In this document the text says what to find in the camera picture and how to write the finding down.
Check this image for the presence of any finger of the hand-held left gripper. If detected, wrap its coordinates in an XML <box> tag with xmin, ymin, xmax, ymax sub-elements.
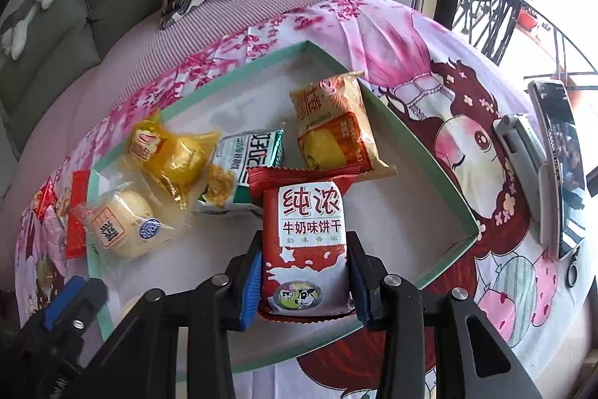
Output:
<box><xmin>65</xmin><ymin>281</ymin><xmax>110</xmax><ymax>335</ymax></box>
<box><xmin>43</xmin><ymin>276</ymin><xmax>87</xmax><ymax>332</ymax></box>

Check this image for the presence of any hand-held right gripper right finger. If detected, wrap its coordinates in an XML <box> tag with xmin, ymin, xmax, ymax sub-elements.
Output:
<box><xmin>347</xmin><ymin>234</ymin><xmax>543</xmax><ymax>399</ymax></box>

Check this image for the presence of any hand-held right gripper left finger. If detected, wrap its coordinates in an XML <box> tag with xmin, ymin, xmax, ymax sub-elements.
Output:
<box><xmin>84</xmin><ymin>232</ymin><xmax>263</xmax><ymax>399</ymax></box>

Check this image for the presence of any red white biscuit packet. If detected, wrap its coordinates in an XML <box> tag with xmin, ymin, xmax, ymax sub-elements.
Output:
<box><xmin>247</xmin><ymin>166</ymin><xmax>363</xmax><ymax>318</ymax></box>

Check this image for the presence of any red gold-patterned snack packet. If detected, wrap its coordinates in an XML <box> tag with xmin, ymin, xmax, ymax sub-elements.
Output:
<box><xmin>65</xmin><ymin>170</ymin><xmax>92</xmax><ymax>260</ymax></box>

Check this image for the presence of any clear round bun packet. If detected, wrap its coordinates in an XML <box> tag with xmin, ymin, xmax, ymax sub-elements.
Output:
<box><xmin>74</xmin><ymin>181</ymin><xmax>188</xmax><ymax>260</ymax></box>

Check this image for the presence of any teal shallow cardboard tray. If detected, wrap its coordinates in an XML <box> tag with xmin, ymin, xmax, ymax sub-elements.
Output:
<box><xmin>86</xmin><ymin>40</ymin><xmax>481</xmax><ymax>374</ymax></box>

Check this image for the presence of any red orange snack packet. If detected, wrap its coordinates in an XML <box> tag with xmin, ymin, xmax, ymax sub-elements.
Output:
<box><xmin>32</xmin><ymin>178</ymin><xmax>58</xmax><ymax>220</ymax></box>

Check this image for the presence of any green white snack packet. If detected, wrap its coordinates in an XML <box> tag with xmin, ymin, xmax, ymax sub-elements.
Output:
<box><xmin>195</xmin><ymin>128</ymin><xmax>286</xmax><ymax>214</ymax></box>

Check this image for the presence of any yellow clear cake packet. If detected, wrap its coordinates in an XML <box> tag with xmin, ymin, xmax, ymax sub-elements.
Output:
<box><xmin>118</xmin><ymin>111</ymin><xmax>221</xmax><ymax>211</ymax></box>

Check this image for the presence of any orange bread packet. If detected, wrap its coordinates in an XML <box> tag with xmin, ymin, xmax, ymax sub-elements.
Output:
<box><xmin>290</xmin><ymin>72</ymin><xmax>398</xmax><ymax>181</ymax></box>

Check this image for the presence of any silver phone stand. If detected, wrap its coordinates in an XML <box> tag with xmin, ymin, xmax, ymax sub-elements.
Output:
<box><xmin>493</xmin><ymin>113</ymin><xmax>561</xmax><ymax>251</ymax></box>

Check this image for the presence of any smartphone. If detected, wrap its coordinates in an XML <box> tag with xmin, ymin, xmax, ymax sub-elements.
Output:
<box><xmin>528</xmin><ymin>79</ymin><xmax>588</xmax><ymax>262</ymax></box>

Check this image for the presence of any pink printed blanket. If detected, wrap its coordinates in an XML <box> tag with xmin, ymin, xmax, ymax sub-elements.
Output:
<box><xmin>14</xmin><ymin>0</ymin><xmax>598</xmax><ymax>399</ymax></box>

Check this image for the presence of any grey white plush toy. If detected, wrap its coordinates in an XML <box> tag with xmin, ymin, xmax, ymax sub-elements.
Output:
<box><xmin>0</xmin><ymin>0</ymin><xmax>64</xmax><ymax>61</ymax></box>

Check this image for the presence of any black lanyard loop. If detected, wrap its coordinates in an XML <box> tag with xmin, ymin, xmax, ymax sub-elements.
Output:
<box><xmin>565</xmin><ymin>258</ymin><xmax>581</xmax><ymax>289</ymax></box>

